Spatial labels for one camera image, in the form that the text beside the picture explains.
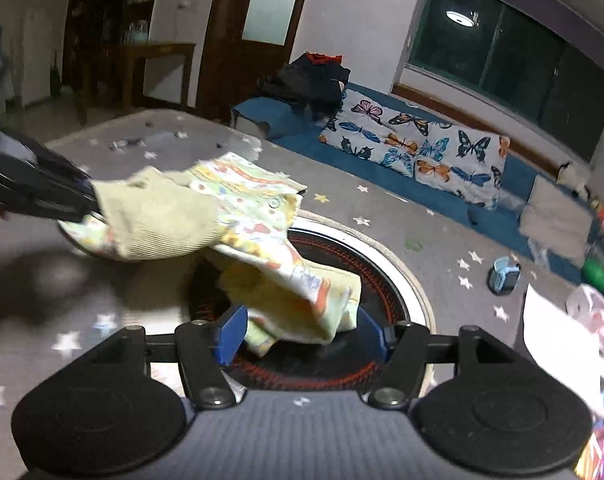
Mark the dark window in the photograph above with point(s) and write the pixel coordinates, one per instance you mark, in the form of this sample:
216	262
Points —
498	51

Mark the brown door with glass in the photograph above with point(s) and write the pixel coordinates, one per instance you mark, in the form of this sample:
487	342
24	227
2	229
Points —
245	41

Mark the blue sofa mattress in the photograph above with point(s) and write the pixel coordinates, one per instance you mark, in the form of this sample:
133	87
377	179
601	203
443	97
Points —
297	129

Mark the white paper sheet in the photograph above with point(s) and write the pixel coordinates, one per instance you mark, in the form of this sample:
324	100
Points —
564	348

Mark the butterfly print pillow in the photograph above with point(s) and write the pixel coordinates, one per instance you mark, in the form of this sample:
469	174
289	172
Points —
392	139
465	162

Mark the grey star pattern tablecloth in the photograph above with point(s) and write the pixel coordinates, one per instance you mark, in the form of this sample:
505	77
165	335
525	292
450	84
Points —
159	407

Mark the blue toy watch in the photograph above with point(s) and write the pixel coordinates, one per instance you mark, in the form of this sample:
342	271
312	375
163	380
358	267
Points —
503	276

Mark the grey beige cushion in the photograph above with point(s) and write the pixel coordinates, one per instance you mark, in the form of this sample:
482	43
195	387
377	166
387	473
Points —
556	221

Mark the green round toy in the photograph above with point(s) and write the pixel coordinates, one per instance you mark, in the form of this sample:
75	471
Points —
593	273

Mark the plush toys pile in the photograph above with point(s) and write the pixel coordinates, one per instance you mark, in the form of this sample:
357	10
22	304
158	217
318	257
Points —
570	178

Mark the wooden side table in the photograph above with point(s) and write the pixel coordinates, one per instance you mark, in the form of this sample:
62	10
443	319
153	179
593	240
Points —
154	74

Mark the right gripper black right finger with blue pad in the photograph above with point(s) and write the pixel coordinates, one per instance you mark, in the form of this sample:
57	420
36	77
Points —
401	349

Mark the black round induction cooker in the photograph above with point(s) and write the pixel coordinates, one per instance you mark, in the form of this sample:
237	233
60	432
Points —
299	359

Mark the pink white tissue box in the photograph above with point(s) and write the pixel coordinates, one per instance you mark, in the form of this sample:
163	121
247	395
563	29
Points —
586	305

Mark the dark clothes pile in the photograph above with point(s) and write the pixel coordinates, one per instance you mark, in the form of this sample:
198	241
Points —
315	80

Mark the colourful patterned baby garment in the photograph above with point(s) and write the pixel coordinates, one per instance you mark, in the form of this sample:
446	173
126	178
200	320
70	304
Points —
170	219

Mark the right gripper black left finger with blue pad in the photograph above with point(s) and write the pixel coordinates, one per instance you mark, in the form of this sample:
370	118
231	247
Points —
204	349

